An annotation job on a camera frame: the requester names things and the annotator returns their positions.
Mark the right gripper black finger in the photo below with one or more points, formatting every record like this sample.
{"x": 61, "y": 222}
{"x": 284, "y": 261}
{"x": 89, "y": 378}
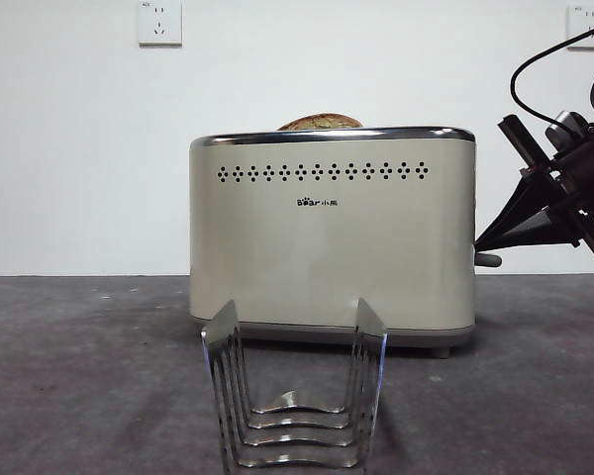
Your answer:
{"x": 517, "y": 208}
{"x": 544, "y": 230}

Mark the grey toaster lever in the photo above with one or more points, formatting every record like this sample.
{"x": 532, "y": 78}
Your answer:
{"x": 489, "y": 258}

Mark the brown crust bread slice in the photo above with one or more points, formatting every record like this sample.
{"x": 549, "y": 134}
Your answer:
{"x": 322, "y": 123}

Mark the cream stainless steel toaster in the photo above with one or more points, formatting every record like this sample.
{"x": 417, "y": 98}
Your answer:
{"x": 326, "y": 247}

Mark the shiny metal toast rack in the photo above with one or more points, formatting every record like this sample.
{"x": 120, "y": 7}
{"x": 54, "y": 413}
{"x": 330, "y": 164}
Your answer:
{"x": 223, "y": 321}

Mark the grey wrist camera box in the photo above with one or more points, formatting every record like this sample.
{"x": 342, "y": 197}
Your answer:
{"x": 565, "y": 124}

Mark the white wall socket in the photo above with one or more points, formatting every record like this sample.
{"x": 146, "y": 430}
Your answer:
{"x": 581, "y": 15}
{"x": 160, "y": 25}

